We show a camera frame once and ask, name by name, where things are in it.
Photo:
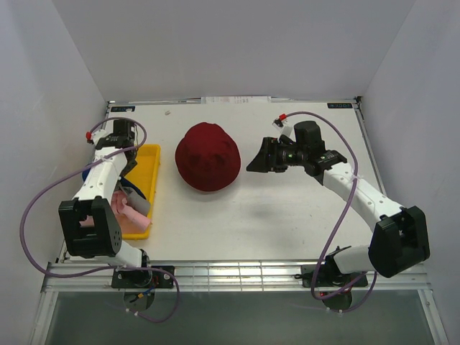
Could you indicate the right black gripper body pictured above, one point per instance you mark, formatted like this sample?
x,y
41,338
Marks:
x,y
290,156

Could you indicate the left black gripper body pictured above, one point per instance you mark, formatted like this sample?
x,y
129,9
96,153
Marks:
x,y
131,164

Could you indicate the blue hat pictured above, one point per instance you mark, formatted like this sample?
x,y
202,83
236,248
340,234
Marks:
x,y
124,183

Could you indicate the dark red bucket hat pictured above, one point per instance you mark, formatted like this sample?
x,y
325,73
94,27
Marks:
x,y
207,158

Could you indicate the grey hat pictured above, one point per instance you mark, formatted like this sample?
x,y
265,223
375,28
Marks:
x,y
139,204

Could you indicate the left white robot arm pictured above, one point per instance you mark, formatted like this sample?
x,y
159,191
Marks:
x,y
89,224

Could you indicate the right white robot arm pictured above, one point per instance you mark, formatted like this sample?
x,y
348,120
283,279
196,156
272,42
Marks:
x,y
399,234

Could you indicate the blue corner label left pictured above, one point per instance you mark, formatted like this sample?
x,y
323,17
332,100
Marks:
x,y
122,109

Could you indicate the blue corner label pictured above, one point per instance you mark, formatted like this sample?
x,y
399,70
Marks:
x,y
122,109
338,105

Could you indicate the yellow plastic bin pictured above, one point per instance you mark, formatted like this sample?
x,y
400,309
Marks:
x,y
144,177

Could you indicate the blue corner label right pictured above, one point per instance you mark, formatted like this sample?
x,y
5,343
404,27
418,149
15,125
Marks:
x,y
338,105

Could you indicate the white paper strip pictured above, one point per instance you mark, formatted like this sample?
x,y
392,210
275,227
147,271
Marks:
x,y
235,99

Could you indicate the pink hat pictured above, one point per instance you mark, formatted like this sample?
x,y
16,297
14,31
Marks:
x,y
129,213

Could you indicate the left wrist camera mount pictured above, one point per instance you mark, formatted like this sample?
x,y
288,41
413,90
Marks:
x,y
94,137

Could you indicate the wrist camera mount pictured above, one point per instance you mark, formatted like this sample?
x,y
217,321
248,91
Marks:
x,y
283,126
94,137

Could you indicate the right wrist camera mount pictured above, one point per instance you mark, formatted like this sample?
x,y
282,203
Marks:
x,y
283,126

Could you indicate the aluminium front rail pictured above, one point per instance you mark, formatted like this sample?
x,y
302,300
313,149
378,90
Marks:
x,y
221,276

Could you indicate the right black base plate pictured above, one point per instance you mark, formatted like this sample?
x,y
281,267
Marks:
x,y
326,278

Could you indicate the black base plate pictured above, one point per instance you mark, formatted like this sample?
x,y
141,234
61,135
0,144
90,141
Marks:
x,y
141,280
326,278

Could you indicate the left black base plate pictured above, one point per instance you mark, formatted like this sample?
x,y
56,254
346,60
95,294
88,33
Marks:
x,y
141,280

